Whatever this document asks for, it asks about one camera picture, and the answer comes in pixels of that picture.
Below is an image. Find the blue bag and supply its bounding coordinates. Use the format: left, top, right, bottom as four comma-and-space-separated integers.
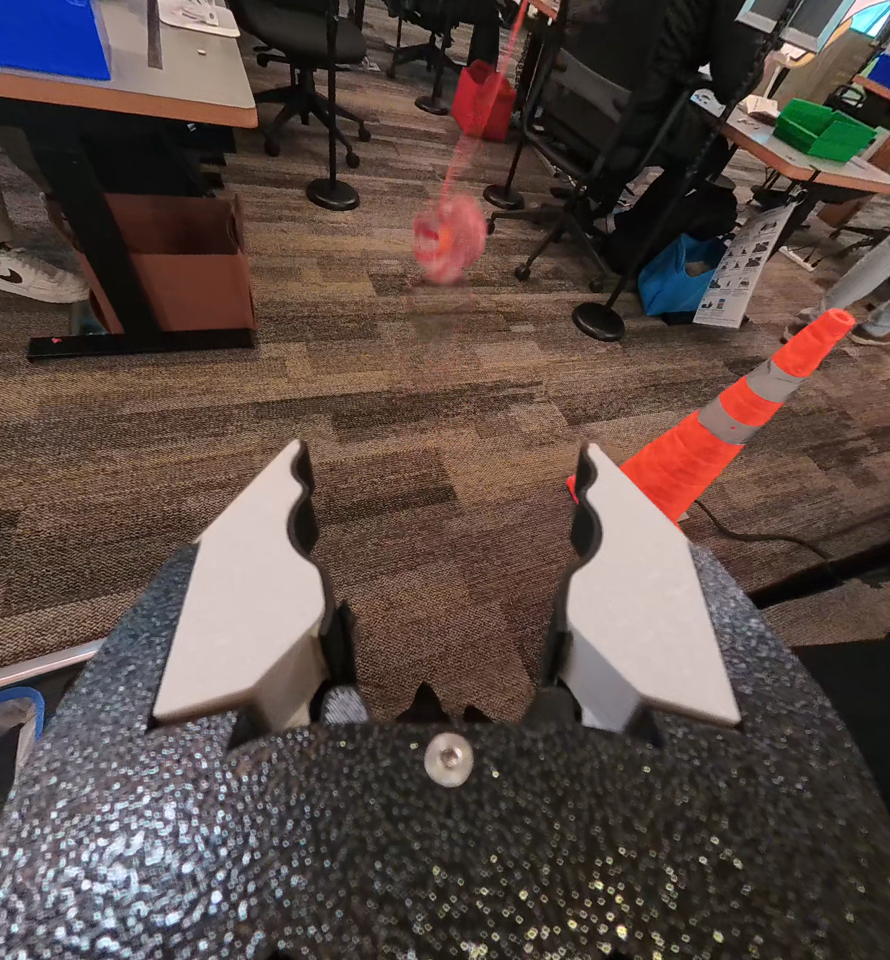
637, 233, 728, 319

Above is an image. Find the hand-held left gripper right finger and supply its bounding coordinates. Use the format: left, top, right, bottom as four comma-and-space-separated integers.
550, 443, 741, 733

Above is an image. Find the black office chair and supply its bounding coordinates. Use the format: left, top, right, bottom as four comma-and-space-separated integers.
232, 0, 374, 211
513, 0, 746, 286

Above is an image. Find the green tray bin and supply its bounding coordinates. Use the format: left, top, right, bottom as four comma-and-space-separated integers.
775, 99, 876, 163

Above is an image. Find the black floor cable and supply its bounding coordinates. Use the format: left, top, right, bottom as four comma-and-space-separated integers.
693, 500, 836, 564

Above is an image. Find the red box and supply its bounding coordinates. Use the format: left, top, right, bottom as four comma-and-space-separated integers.
453, 60, 518, 144

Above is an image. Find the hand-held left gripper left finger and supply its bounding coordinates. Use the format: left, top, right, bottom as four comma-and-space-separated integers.
153, 440, 333, 732

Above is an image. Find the large blue parts bin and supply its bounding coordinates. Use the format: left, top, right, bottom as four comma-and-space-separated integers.
0, 0, 113, 81

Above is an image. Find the white side table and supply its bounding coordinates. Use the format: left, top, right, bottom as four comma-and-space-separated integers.
693, 87, 890, 204

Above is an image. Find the printed paper sheet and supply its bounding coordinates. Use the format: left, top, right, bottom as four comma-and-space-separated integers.
696, 203, 795, 328

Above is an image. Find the orange striped traffic cone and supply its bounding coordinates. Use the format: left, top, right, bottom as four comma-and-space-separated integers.
568, 308, 857, 523

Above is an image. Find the grey work table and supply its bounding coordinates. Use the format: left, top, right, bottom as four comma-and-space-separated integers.
0, 0, 261, 361

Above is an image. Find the cardboard box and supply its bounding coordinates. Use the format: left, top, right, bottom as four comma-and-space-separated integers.
55, 192, 258, 334

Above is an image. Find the orange yo-yo string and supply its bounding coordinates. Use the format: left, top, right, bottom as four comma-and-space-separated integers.
438, 0, 533, 204

